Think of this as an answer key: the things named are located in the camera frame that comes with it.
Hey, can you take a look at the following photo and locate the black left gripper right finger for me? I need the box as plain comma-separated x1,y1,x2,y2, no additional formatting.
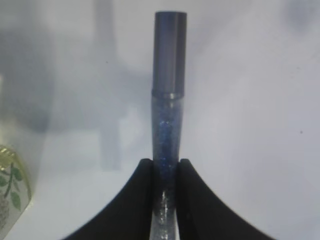
175,159,273,240

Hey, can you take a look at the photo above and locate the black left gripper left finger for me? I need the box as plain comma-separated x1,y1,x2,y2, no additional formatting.
66,158,154,240

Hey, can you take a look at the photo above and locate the yellow tea plastic bottle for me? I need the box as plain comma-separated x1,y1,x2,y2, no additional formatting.
0,145,32,239

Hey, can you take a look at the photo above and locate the silver grey marker pen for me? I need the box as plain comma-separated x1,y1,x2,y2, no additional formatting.
150,11,187,240

